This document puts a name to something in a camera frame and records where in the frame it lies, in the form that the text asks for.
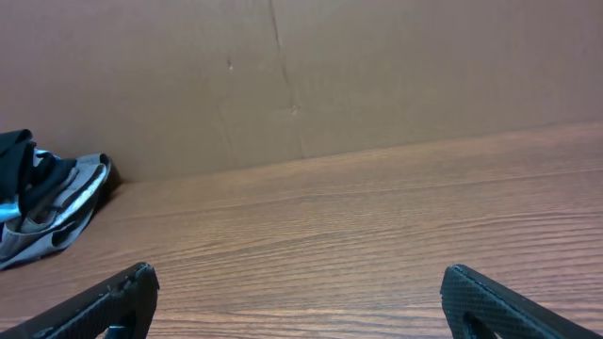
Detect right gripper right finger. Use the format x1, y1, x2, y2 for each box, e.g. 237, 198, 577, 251
440, 265, 601, 339

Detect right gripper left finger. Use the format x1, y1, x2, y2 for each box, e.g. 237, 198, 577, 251
1, 263, 159, 339

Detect black t-shirt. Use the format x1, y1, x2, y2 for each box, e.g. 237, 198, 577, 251
1, 129, 36, 202

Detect folded grey garment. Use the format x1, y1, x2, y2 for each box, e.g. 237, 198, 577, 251
1, 153, 112, 269

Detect folded black garment in stack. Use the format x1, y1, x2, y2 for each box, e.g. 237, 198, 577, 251
19, 153, 76, 215

